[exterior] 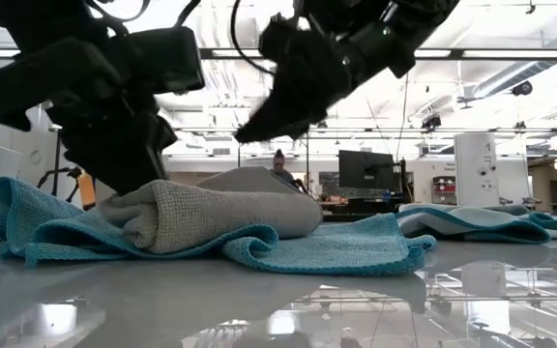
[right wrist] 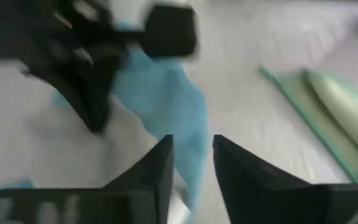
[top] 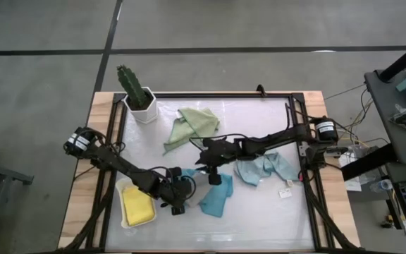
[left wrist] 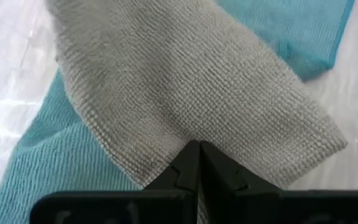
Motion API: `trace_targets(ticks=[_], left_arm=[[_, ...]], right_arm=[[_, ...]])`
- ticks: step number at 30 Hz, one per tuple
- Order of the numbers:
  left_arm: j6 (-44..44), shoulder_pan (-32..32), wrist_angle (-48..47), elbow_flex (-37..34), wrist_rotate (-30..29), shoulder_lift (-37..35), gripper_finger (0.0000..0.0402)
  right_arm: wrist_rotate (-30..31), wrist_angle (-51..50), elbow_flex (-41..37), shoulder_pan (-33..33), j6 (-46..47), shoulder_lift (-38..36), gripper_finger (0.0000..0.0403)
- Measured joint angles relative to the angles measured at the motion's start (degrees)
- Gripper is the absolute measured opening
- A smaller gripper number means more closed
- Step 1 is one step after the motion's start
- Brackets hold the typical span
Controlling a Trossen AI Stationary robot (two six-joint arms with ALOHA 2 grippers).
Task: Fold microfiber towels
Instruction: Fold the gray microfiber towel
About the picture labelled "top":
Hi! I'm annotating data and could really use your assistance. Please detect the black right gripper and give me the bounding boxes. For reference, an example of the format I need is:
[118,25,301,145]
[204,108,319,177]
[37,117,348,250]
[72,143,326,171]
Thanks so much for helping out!
[195,138,242,186]

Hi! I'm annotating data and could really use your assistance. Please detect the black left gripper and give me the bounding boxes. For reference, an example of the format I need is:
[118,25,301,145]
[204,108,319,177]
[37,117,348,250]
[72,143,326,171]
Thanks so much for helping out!
[160,167,197,216]

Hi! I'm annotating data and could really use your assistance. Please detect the teal blue microfiber towel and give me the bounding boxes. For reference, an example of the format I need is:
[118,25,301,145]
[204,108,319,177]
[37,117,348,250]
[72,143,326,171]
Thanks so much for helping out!
[180,168,234,219]

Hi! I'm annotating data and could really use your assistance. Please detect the yellow microfiber towel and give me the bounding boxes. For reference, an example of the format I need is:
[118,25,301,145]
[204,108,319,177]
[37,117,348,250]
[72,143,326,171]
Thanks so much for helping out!
[122,186,156,226]

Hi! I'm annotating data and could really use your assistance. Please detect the light blue microfiber towel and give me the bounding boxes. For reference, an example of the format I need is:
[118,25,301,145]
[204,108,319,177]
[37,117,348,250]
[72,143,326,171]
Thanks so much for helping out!
[233,151,300,187]

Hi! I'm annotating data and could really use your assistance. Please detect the pale green microfiber towel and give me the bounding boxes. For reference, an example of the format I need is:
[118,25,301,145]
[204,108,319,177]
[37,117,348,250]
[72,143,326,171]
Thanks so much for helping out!
[163,107,221,155]

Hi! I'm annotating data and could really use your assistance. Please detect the white plastic bin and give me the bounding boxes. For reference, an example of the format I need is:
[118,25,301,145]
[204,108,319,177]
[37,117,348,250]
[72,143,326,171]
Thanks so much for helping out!
[115,177,158,229]

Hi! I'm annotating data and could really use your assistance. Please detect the white hexagonal plant pot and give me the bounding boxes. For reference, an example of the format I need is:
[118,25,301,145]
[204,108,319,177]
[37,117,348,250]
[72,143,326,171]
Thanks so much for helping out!
[123,86,159,125]

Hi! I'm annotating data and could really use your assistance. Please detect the green cactus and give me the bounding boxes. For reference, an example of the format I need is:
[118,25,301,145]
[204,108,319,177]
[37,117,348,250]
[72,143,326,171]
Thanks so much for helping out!
[116,64,148,111]

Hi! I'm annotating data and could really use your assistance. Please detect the clear plastic bottle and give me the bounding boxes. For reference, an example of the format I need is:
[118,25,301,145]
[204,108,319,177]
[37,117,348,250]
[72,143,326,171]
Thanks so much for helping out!
[370,179,394,193]

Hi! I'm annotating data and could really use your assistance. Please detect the grey equipment cart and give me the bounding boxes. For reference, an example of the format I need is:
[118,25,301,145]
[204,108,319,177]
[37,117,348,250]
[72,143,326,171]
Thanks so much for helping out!
[363,68,406,165]

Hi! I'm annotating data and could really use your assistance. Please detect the black left wrist camera cable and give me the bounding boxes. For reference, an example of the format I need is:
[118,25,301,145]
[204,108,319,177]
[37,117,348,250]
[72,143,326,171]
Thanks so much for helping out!
[149,165,197,198]

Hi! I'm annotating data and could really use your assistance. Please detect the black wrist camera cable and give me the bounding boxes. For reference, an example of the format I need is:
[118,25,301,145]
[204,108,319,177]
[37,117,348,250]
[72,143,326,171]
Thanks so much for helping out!
[149,165,197,198]
[188,133,250,151]

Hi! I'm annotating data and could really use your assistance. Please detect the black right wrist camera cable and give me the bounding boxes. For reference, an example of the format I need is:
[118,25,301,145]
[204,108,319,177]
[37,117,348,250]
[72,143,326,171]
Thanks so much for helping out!
[188,133,250,151]

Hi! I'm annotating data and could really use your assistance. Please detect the black stand post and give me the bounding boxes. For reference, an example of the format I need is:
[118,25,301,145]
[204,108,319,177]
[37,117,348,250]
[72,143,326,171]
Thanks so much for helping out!
[379,35,406,83]

